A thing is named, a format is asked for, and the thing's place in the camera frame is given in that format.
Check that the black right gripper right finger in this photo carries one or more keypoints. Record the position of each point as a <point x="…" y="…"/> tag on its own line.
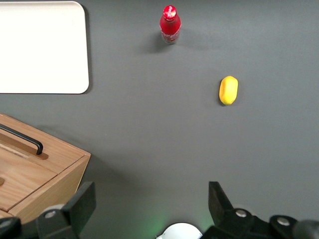
<point x="224" y="219"/>

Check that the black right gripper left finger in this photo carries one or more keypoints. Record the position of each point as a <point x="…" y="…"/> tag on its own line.
<point x="74" y="211"/>

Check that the red coke bottle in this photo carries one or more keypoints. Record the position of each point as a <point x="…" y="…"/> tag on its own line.
<point x="170" y="27"/>

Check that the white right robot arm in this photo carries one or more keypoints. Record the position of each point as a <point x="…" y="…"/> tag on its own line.
<point x="179" y="231"/>

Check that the white rectangular tray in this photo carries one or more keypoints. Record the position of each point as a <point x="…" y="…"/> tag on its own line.
<point x="37" y="49"/>

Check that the oak wooden drawer cabinet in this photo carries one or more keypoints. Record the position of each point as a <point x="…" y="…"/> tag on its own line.
<point x="72" y="161"/>

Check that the oak drawer front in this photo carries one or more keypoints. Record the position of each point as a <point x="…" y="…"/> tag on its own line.
<point x="64" y="155"/>
<point x="25" y="179"/>

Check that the yellow toy lemon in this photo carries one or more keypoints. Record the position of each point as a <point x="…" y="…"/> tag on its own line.
<point x="228" y="89"/>

